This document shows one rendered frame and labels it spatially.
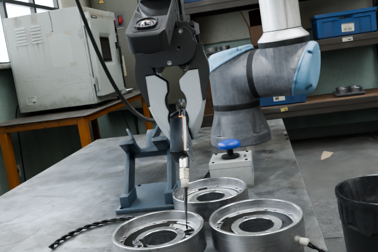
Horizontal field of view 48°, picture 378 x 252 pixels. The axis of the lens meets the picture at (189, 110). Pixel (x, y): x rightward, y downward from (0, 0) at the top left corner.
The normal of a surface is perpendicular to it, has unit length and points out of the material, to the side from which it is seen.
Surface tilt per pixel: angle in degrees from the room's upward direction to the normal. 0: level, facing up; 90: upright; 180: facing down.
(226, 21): 90
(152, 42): 118
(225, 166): 90
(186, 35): 90
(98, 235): 0
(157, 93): 90
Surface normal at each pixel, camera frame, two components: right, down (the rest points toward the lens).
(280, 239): 0.32, 0.07
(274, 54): -0.55, 0.23
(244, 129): -0.01, -0.18
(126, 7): -0.16, 0.15
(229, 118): -0.48, -0.13
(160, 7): -0.15, -0.80
